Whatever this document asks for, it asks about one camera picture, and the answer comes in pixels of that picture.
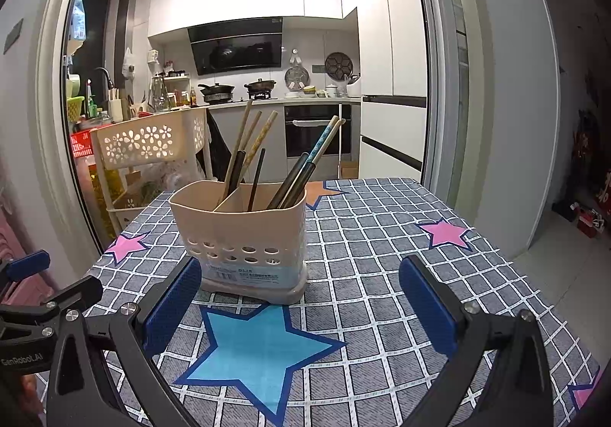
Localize wooden chopstick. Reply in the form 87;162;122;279
236;110;263;155
239;110;279;183
312;118;347;166
222;99;254;196

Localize black hanging cloth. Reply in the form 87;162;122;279
206;108;234;182

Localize black range hood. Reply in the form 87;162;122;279
187;16;283;76

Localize black wok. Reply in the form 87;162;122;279
198;82;236;98

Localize red hanging decorations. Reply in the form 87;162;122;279
575;109;611;237

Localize green plastic basket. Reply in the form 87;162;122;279
67;95;87;122

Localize grey checked star tablecloth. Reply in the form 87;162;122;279
81;177;605;427

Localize beige perforated storage cart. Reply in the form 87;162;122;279
90;107;215;237

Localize white refrigerator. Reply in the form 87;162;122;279
356;0;428;184

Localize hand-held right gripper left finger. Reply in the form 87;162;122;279
45;255;204;427

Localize dark handled metal spoon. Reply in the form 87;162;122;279
279;163;320;210
226;150;247;199
247;148;267;213
267;151;311;210

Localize round dark baking tray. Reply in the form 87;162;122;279
325;52;352;77

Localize white knife holder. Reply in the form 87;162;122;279
107;88;126;122

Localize red plastic basket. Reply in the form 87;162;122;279
71;131;94;157

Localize black built-in oven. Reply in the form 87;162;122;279
284;103;352;159

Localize dark wall switch panel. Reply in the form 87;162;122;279
4;19;24;55

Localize beige plastic utensil holder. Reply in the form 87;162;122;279
168;180;309;305

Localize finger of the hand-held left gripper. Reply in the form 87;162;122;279
0;250;52;294
0;275;104;346

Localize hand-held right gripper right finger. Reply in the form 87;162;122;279
398;255;554;427

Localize round silver steamer rack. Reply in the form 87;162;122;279
284;66;309;91

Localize black lidded cooking pot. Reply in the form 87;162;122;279
244;78;278;96

